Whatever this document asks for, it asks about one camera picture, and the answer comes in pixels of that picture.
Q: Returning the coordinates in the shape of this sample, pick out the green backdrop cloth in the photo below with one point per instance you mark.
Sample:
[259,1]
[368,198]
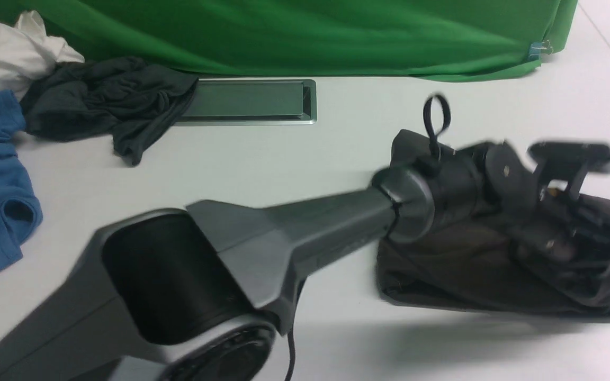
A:
[448,41]

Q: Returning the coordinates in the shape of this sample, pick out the white crumpled garment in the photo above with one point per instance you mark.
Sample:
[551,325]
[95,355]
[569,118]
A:
[28,53]

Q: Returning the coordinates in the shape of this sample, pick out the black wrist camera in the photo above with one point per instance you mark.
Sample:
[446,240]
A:
[568,162]

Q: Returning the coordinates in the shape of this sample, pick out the gray robot arm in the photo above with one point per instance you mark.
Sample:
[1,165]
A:
[201,293]

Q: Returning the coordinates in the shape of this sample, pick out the metal table cable hatch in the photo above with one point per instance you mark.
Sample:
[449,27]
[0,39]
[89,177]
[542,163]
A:
[248,102]

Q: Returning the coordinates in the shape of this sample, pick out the blue binder clip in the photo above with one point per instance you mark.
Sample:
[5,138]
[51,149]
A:
[538,49]

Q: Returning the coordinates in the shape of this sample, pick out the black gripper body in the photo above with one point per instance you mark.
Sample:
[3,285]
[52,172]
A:
[545,220]

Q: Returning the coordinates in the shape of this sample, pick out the dark gray long-sleeve top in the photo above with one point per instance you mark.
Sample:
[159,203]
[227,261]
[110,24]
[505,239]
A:
[438,257]

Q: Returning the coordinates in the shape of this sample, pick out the dark teal crumpled garment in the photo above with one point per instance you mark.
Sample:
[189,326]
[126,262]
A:
[134,101]

